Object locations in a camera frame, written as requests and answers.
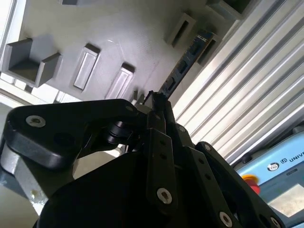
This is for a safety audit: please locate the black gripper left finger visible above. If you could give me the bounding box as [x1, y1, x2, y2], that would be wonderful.
[4, 91, 179, 216]

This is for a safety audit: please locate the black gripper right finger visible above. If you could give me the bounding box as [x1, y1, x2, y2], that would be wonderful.
[163, 99, 286, 228]

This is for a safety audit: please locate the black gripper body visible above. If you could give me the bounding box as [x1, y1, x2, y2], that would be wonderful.
[34, 152, 216, 228]

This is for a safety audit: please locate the green RAM stick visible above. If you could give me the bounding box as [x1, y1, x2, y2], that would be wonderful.
[159, 29, 214, 99]

